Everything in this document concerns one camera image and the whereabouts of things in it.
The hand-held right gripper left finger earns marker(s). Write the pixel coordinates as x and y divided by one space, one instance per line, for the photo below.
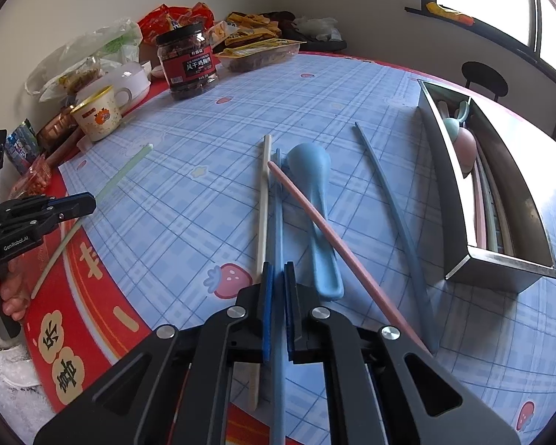
266 315

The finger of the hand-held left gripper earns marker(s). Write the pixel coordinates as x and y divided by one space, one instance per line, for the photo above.
76 212
74 200

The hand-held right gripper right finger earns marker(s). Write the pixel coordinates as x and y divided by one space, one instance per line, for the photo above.
290 315

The light blue chopstick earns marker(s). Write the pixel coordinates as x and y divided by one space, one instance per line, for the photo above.
278 231

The steel utensil container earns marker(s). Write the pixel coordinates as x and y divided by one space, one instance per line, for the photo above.
495 273

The pink spoon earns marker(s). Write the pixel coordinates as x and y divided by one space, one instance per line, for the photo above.
465 148

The green spoon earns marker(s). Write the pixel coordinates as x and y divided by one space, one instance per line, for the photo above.
451 130

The person's left hand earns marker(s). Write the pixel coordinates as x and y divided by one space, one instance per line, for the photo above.
14 282

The blue snack packet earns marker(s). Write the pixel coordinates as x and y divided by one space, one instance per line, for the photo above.
21 146

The small bag of peanuts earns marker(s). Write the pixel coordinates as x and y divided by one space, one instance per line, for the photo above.
34 183

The reddish brown sausage stick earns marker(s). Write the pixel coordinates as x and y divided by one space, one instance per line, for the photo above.
65 148

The copper coloured mould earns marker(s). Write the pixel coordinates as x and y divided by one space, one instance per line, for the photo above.
58 125

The cream enamel mug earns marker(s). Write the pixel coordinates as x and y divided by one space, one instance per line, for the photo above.
97 118

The pink chopstick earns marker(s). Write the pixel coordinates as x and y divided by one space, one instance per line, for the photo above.
333 241
478 213

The red patterned tablecloth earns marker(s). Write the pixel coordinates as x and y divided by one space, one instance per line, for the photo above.
97 315

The blue checked table mat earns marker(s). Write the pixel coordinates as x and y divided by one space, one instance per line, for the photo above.
190 222

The white lidded bowl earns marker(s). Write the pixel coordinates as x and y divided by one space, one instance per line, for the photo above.
129 74

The clear plastic bag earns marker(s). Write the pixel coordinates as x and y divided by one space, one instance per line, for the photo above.
74 51

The dark blue chopstick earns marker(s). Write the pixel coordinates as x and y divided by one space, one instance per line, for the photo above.
398 213

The blue spoon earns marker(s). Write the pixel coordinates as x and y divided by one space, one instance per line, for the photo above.
308 164

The white fluffy cloth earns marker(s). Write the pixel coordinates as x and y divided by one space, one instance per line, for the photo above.
4 371

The clear jar with black lid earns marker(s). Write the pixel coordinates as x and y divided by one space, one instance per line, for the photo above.
187 67

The red snack bag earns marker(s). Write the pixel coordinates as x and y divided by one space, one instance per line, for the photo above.
155 21

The clear tray of dried dates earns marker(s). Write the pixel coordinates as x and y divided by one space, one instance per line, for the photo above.
259 55

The pile of yellow snack packets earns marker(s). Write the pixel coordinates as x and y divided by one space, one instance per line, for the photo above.
245 23

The white spoon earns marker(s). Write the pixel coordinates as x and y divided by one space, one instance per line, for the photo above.
445 109

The dark cloth bag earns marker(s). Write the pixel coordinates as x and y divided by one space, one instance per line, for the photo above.
333 45

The white crumpled plastic bag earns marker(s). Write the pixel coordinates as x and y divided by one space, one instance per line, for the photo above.
315 25

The black round chair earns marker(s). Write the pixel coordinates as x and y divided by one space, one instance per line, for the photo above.
484 79

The orange yellow packet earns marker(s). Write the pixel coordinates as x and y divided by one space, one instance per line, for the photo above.
445 10

